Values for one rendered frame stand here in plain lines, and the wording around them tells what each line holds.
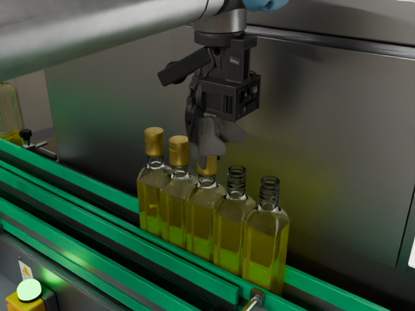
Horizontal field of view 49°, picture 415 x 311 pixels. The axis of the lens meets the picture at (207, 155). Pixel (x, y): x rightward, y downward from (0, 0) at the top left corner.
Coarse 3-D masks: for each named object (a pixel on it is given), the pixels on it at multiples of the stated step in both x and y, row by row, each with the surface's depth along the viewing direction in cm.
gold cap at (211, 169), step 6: (210, 156) 72; (216, 156) 73; (210, 162) 72; (216, 162) 74; (198, 168) 74; (210, 168) 73; (216, 168) 74; (198, 174) 74; (204, 174) 73; (210, 174) 73
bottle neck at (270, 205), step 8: (264, 176) 68; (272, 176) 68; (264, 184) 67; (272, 184) 66; (264, 192) 67; (272, 192) 67; (264, 200) 68; (272, 200) 67; (264, 208) 68; (272, 208) 68
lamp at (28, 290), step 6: (24, 282) 89; (30, 282) 89; (36, 282) 90; (18, 288) 88; (24, 288) 88; (30, 288) 88; (36, 288) 89; (18, 294) 88; (24, 294) 87; (30, 294) 88; (36, 294) 89; (24, 300) 88; (30, 300) 88
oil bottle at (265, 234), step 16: (256, 208) 70; (256, 224) 69; (272, 224) 68; (288, 224) 71; (256, 240) 70; (272, 240) 68; (256, 256) 71; (272, 256) 69; (256, 272) 72; (272, 272) 71; (272, 288) 73
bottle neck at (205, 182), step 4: (200, 176) 74; (204, 176) 74; (208, 176) 74; (212, 176) 74; (200, 180) 75; (204, 180) 74; (208, 180) 74; (212, 180) 74; (200, 184) 75; (204, 184) 74; (208, 184) 74; (212, 184) 75
